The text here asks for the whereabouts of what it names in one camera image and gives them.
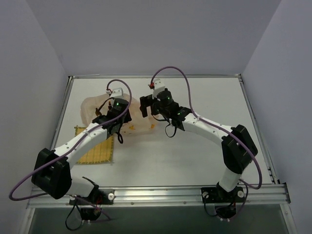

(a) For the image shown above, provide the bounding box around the banana print plastic bag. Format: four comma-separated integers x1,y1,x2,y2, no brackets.
80,94,157,136

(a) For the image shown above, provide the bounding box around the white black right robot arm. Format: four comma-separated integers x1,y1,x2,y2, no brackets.
139,88,258,193

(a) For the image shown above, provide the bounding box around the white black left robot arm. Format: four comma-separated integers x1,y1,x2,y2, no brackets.
31,98,131,199

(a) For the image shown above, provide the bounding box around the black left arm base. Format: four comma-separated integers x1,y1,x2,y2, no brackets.
65,189,115,231

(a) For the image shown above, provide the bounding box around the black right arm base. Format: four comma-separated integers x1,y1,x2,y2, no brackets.
201,185,246,222

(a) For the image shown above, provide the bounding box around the yellow woven placemat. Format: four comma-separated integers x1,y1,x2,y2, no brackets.
76,136,115,165

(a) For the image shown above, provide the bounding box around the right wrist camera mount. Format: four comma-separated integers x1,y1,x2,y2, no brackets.
149,78,165,99

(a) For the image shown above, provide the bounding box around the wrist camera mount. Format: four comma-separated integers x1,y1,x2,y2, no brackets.
149,78,165,99
106,88,123,97

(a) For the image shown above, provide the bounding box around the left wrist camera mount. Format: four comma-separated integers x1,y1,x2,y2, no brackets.
106,88,123,97

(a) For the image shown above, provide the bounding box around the front aluminium mounting rail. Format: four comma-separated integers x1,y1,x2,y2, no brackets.
28,184,291,208

